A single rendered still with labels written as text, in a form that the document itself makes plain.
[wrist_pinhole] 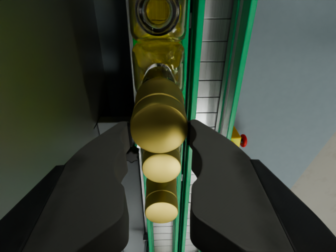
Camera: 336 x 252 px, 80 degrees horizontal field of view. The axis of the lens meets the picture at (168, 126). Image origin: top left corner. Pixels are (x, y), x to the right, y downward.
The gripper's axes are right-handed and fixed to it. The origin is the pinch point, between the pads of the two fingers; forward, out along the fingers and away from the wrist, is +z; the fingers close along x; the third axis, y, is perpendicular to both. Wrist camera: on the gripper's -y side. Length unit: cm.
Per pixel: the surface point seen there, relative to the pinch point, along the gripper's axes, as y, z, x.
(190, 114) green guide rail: 10.7, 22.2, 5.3
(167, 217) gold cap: 12.2, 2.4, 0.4
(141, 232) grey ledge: 59, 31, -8
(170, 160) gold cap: 4.8, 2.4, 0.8
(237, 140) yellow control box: 26.4, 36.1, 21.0
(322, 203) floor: 163, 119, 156
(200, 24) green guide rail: -4.0, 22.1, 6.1
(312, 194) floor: 149, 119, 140
